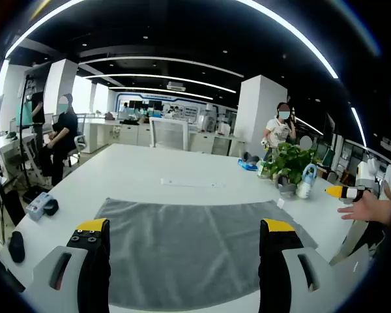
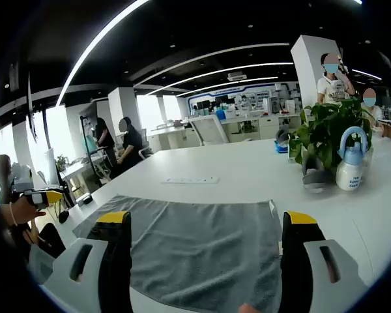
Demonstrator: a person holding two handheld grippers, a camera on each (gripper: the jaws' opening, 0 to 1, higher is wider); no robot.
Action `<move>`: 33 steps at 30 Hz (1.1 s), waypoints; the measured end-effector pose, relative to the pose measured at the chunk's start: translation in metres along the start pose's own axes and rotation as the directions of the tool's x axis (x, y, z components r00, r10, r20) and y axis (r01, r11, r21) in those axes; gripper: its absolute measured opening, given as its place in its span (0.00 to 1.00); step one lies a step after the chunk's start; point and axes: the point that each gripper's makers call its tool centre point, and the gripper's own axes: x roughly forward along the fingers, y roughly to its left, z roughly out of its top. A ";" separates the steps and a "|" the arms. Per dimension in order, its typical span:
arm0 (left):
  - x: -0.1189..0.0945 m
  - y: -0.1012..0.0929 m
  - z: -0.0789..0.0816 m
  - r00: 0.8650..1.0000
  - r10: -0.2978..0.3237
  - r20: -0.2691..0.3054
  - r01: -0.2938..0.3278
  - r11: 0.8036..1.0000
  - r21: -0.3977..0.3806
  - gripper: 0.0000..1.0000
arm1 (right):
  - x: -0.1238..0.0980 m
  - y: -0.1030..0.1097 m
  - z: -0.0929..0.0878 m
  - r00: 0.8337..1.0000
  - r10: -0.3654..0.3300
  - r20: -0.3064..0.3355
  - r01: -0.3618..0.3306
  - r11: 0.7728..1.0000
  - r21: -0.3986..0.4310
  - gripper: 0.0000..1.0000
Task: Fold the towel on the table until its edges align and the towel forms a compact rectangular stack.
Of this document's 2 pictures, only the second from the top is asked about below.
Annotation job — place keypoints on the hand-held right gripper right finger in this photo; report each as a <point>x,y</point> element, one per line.
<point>316,270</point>

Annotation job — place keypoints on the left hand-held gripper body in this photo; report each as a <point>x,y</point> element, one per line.
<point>19,176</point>

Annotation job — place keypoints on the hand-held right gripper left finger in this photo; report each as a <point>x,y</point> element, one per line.
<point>88,270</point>

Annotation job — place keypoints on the grey towel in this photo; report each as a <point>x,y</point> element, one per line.
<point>198,247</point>

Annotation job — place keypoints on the person's left hand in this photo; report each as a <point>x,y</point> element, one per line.
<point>24,210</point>

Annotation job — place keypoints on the person's right hand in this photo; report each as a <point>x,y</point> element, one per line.
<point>246,308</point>

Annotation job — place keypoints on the black computer mouse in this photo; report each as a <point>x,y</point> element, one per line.
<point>63,217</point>

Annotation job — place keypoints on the white monitor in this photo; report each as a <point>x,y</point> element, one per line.
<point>51,166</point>

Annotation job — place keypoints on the small green plant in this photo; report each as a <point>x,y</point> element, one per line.
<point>62,162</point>

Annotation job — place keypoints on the white grey device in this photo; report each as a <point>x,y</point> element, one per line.
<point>84,199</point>

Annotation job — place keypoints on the white blue spray bottle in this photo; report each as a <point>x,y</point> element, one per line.
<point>348,172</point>

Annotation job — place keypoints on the green white carton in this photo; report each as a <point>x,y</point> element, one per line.
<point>291,150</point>

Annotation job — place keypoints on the blue packet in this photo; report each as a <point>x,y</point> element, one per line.
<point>280,148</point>

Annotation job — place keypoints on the white table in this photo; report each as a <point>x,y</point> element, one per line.
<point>234,163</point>

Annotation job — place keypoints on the white power strip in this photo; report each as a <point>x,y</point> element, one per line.
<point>190,179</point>

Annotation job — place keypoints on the green potted plant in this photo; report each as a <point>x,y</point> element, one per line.
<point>329,130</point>

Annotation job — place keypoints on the white cabinet row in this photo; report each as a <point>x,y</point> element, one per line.
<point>267,125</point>

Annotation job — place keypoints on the white mesh office chair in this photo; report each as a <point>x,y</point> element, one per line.
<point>210,130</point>

